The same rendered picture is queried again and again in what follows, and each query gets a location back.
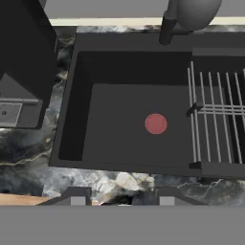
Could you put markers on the black coffee machine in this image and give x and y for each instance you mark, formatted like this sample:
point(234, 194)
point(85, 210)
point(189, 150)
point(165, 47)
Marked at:
point(24, 63)

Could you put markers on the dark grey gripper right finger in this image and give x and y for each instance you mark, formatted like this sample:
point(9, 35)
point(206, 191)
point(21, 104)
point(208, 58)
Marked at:
point(168, 195)

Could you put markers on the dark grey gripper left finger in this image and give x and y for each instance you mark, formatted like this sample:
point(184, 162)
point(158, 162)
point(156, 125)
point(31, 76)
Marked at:
point(76, 195)

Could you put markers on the dark grey sink tap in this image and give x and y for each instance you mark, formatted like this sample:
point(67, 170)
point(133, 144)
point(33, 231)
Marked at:
point(185, 16)

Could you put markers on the dark grey kitchen sink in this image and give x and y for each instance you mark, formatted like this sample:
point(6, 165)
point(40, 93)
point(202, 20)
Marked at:
point(127, 108)

